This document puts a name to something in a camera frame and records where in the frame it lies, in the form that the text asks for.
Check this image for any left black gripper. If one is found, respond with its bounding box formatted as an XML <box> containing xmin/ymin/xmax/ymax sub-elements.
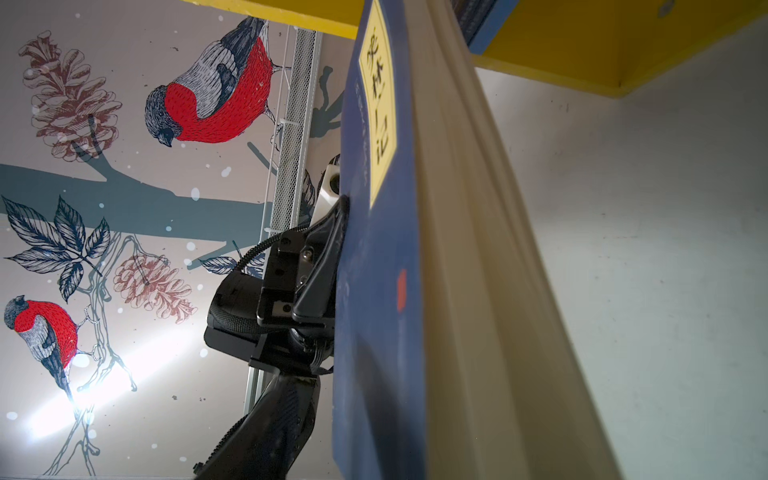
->
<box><xmin>257</xmin><ymin>195</ymin><xmax>350</xmax><ymax>327</ymax></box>

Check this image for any navy blue book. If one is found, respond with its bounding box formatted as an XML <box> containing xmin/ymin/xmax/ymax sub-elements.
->
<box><xmin>332</xmin><ymin>1</ymin><xmax>621</xmax><ymax>479</ymax></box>
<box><xmin>451</xmin><ymin>0</ymin><xmax>519</xmax><ymax>55</ymax></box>

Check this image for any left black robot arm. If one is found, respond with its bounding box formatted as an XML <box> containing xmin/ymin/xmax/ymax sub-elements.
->
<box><xmin>193</xmin><ymin>196</ymin><xmax>349</xmax><ymax>479</ymax></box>

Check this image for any yellow shelf with coloured boards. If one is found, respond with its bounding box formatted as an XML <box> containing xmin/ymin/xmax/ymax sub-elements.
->
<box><xmin>210</xmin><ymin>1</ymin><xmax>767</xmax><ymax>97</ymax></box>

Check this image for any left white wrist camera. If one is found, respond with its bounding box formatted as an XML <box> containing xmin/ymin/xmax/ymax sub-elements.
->
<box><xmin>310</xmin><ymin>155</ymin><xmax>340</xmax><ymax>226</ymax></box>

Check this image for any white wire mesh basket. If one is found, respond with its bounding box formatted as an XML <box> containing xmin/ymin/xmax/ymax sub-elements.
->
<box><xmin>261</xmin><ymin>27</ymin><xmax>322</xmax><ymax>238</ymax></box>

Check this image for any left black corrugated cable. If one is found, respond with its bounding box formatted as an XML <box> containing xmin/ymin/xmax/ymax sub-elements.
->
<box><xmin>206</xmin><ymin>224</ymin><xmax>313</xmax><ymax>337</ymax></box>

